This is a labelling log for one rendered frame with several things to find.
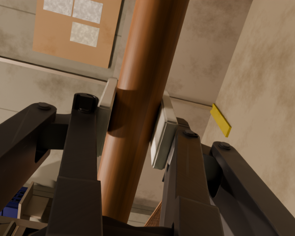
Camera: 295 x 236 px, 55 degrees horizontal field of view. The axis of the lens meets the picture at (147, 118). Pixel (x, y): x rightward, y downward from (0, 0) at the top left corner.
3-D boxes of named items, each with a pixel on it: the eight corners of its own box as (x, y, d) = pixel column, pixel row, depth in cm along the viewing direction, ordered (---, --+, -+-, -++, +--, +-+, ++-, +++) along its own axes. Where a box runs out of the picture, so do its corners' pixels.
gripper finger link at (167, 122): (165, 120, 15) (179, 123, 15) (158, 87, 22) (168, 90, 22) (151, 168, 16) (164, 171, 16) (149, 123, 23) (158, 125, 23)
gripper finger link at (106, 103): (100, 158, 16) (86, 156, 16) (111, 114, 22) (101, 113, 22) (111, 108, 15) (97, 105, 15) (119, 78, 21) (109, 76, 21)
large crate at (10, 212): (31, 186, 370) (13, 183, 367) (18, 208, 332) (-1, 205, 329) (27, 218, 390) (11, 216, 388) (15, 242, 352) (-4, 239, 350)
